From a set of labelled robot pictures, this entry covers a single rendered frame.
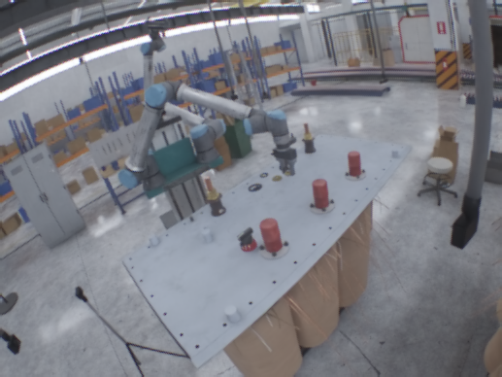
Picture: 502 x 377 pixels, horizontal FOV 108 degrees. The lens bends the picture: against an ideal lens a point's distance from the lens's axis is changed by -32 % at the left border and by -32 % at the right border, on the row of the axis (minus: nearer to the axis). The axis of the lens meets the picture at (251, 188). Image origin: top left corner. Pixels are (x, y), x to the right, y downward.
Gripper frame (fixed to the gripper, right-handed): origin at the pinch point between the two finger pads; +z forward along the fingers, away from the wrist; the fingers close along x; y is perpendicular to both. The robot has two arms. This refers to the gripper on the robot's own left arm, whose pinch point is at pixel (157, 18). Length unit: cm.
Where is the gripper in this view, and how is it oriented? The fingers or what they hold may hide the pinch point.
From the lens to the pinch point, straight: 216.4
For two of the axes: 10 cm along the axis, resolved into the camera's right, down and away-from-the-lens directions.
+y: 0.1, -9.9, -1.5
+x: 9.1, -0.6, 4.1
